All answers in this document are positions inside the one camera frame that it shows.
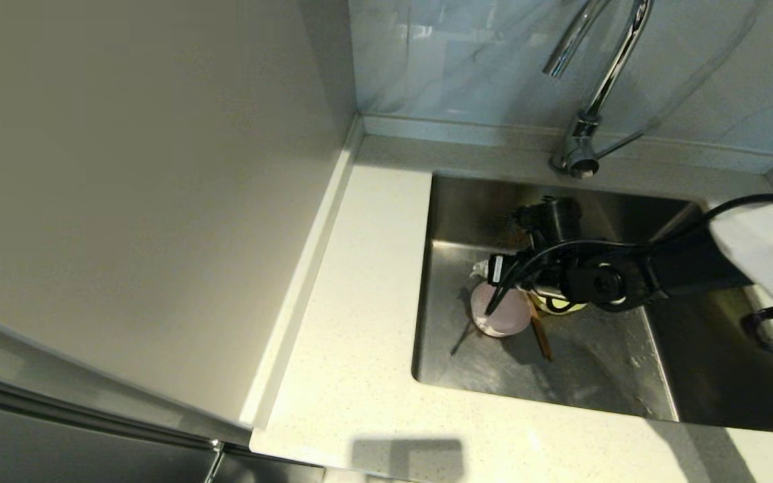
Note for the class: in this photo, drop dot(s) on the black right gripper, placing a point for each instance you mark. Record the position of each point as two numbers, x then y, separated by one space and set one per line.
510 268

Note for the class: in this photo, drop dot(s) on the pink plastic bowl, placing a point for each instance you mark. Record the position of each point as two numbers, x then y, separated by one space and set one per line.
507 322

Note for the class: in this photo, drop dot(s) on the yellow plastic bowl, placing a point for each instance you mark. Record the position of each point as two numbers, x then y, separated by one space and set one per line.
541 303

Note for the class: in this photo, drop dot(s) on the brown wooden chopstick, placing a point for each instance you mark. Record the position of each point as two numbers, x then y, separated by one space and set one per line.
542 329
538 329

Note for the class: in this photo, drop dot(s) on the chrome gooseneck kitchen faucet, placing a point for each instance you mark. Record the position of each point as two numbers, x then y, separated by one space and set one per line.
578 157

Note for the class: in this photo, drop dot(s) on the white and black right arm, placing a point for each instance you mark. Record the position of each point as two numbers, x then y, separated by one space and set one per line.
695 268

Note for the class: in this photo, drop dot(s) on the stainless steel sink basin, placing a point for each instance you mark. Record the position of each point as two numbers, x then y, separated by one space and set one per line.
594 376

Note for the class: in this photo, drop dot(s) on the tall beige cabinet panel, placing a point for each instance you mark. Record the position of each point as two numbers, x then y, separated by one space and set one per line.
125 168

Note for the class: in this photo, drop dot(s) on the dark grey cabinet front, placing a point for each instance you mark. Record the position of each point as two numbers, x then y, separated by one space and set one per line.
58 456

